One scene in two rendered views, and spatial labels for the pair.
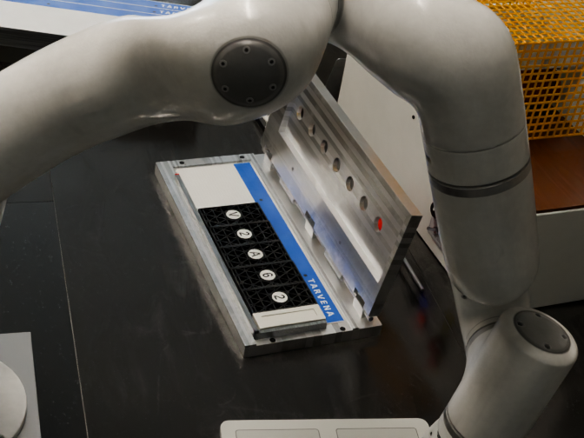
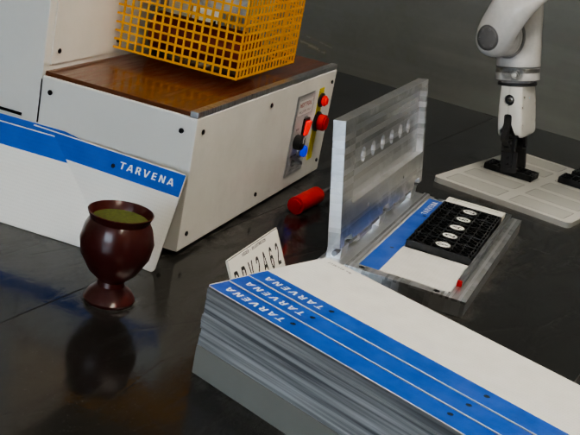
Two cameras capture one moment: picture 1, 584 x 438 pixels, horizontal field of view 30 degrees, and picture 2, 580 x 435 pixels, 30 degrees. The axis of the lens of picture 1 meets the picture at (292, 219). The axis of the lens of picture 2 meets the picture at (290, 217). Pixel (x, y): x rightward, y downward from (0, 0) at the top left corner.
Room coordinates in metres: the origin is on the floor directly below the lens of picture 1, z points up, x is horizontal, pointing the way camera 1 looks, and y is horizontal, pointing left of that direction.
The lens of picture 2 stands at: (2.56, 0.99, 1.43)
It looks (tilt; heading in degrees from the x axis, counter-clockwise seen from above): 19 degrees down; 225
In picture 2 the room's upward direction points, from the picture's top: 11 degrees clockwise
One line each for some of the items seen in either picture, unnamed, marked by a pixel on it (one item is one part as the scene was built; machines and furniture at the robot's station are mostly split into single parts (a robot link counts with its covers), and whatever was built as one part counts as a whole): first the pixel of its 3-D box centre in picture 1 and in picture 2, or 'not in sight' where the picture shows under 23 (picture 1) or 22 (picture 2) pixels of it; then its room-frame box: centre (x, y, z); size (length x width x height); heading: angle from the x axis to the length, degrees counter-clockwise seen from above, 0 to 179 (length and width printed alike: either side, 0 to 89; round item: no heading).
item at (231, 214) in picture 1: (233, 217); (442, 248); (1.35, 0.09, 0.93); 0.10 x 0.05 x 0.01; 117
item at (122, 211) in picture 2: not in sight; (115, 255); (1.88, 0.04, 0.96); 0.09 x 0.09 x 0.11
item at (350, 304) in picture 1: (261, 239); (430, 239); (1.31, 0.04, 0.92); 0.44 x 0.21 x 0.04; 28
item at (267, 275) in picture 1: (267, 278); (462, 223); (1.22, 0.02, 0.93); 0.10 x 0.05 x 0.01; 117
